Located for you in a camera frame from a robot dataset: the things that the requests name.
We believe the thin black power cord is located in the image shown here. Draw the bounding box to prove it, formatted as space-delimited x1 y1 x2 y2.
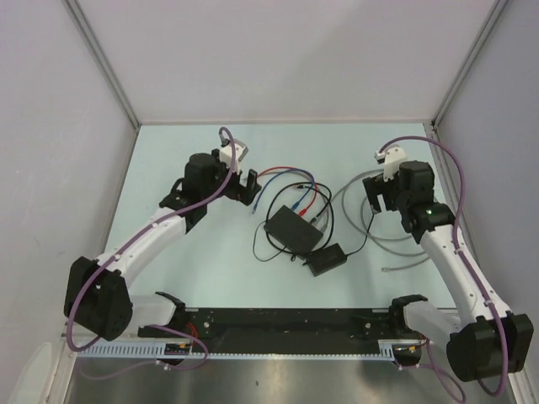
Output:
252 183 334 263

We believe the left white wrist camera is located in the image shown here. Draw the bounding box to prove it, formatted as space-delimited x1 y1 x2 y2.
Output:
218 137 248 174

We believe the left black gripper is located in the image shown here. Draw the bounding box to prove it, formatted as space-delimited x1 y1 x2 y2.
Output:
202 149 260 205

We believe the grey ethernet cable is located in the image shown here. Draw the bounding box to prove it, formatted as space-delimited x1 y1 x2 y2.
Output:
323 171 431 271

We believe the black power adapter brick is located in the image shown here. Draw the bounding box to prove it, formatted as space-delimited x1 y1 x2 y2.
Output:
303 243 348 277

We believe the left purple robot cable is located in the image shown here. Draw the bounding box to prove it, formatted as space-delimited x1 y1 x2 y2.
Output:
67 126 242 353

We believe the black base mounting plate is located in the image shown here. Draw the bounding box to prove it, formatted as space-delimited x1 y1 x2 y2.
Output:
137 306 422 354

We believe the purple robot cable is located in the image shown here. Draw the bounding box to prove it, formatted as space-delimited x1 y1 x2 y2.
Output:
376 136 509 396
67 126 242 353

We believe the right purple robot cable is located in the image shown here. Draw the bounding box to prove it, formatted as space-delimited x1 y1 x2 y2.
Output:
376 136 509 396

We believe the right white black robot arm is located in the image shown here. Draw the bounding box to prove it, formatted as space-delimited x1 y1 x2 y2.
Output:
363 161 534 382

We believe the black network switch box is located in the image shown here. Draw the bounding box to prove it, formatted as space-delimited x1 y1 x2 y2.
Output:
264 206 323 254

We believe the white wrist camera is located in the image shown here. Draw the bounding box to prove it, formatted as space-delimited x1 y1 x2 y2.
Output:
375 146 407 182
218 137 248 174

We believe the red ethernet cable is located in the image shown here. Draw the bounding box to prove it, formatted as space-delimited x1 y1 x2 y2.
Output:
257 166 322 215

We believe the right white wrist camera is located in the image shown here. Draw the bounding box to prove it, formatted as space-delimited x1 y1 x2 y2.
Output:
375 146 407 182

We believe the white slotted cable duct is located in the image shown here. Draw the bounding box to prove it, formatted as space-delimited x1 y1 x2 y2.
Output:
79 342 395 362

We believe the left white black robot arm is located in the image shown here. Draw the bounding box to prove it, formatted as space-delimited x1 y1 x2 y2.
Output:
64 151 261 341

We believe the blue ethernet cable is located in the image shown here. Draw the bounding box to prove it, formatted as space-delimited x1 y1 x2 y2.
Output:
250 169 318 216

